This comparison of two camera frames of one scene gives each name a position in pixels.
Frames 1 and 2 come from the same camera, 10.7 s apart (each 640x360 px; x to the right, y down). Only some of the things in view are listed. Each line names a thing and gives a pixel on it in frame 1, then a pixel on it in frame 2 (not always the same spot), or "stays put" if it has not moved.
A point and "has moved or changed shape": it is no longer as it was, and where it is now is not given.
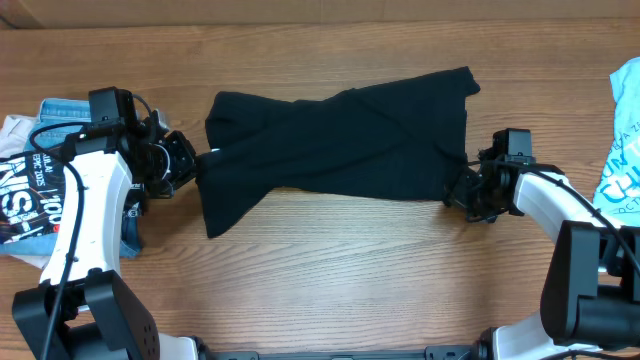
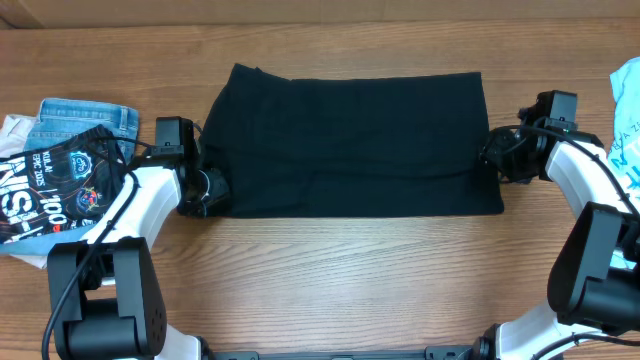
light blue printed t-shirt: x=618 y=193 stays put
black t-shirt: x=401 y=139 has moved or changed shape
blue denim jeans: x=66 y=110 stays put
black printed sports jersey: x=32 y=192 stays put
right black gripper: x=459 y=196 -> x=490 y=154
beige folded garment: x=15 y=131 stays put
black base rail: x=432 y=353 stays put
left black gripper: x=187 y=160 -> x=220 y=186
